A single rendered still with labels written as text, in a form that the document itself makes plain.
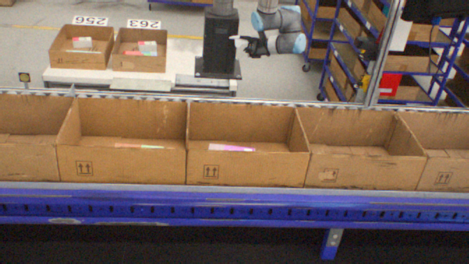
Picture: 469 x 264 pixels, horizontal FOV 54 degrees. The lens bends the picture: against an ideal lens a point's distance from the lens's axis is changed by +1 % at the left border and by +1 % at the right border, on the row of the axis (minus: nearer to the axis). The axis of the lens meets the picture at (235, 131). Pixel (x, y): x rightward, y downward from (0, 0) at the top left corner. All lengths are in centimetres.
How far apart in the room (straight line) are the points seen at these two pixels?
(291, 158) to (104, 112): 69
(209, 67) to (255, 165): 114
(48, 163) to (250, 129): 72
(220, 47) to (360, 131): 97
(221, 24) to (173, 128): 86
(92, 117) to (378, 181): 103
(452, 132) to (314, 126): 56
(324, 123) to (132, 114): 72
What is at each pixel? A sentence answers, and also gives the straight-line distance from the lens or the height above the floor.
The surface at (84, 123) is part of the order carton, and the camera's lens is 174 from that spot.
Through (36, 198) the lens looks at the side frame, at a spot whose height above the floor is 90.
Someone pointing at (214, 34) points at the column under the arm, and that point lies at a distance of 243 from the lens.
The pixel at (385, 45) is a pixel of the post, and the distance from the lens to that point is 234.
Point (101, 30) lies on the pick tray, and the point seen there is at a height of 82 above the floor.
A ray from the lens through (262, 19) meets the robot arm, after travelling 207.
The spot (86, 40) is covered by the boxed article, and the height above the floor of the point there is 80.
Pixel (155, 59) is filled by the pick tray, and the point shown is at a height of 83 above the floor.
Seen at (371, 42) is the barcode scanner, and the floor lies 108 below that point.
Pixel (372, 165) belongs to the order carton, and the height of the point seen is 101.
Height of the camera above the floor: 188
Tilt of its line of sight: 33 degrees down
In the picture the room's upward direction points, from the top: 6 degrees clockwise
